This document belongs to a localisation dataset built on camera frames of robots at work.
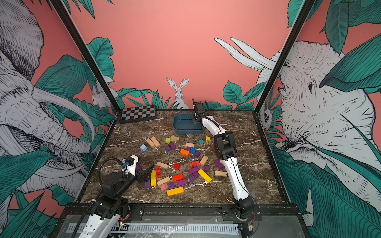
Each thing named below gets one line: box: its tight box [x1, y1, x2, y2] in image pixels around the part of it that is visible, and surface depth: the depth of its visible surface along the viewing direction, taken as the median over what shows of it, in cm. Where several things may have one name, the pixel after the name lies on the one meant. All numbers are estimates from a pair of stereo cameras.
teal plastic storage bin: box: [172, 113, 205, 134], surface depth 116 cm
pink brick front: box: [160, 183, 169, 192], surface depth 83 cm
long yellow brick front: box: [166, 186, 185, 197], surface depth 82 cm
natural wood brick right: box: [214, 170, 228, 178], surface depth 89 cm
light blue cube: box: [139, 143, 148, 152], surface depth 99 cm
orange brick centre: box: [180, 148, 191, 158], surface depth 97 cm
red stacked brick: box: [154, 166, 162, 179], surface depth 88 cm
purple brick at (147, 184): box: [144, 180, 151, 188], surface depth 83 cm
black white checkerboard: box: [119, 105, 157, 124], surface depth 117 cm
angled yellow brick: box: [197, 169, 213, 184], surface depth 88 cm
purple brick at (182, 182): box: [177, 178, 189, 187], surface depth 85 cm
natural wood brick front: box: [156, 176, 171, 186], surface depth 85 cm
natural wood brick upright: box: [199, 155, 209, 166], surface depth 93 cm
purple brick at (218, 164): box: [214, 159, 224, 170], surface depth 94 cm
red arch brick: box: [189, 160, 201, 169], surface depth 92 cm
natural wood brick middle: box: [156, 161, 169, 169], surface depth 92 cm
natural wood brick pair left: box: [145, 136, 161, 148], surface depth 103 cm
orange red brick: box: [172, 173, 185, 183], surface depth 86 cm
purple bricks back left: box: [165, 142, 177, 153], surface depth 100 cm
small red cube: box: [173, 163, 181, 171], surface depth 91 cm
